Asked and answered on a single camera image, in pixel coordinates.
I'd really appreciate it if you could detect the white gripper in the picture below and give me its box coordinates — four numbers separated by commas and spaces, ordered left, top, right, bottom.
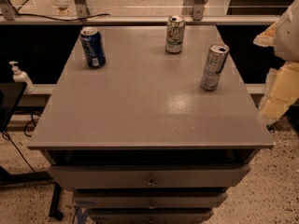
253, 0, 299, 125

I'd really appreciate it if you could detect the silver redbull can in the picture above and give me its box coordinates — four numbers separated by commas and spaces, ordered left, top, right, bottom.
200, 43, 230, 91

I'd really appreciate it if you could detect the green white soda can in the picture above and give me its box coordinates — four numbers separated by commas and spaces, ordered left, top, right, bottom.
165, 15, 185, 53

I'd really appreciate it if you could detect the blue pepsi can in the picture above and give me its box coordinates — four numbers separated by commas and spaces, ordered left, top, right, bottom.
79, 27, 106, 68

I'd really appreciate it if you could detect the top grey drawer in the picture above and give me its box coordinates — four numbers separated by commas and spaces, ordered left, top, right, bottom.
49, 164, 250, 189

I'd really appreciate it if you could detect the grey drawer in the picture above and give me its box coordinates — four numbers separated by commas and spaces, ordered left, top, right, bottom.
49, 164, 250, 189
89, 209, 212, 224
74, 192, 227, 209

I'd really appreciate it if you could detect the bottom grey drawer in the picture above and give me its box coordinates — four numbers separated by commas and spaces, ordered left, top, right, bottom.
89, 209, 212, 224

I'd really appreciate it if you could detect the middle grey drawer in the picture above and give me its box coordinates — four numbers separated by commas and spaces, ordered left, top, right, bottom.
74, 192, 227, 209

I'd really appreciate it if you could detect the white pump dispenser bottle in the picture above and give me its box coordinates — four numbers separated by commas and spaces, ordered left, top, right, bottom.
9, 61, 35, 93

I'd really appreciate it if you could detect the black cable on floor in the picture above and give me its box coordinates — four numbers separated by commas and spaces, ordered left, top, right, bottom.
1, 110, 54, 185

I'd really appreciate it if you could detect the black cable on rail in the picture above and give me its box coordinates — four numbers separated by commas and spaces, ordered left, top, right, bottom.
0, 0, 110, 22

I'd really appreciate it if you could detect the metal rail frame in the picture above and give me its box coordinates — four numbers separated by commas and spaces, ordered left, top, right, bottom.
1, 0, 279, 25

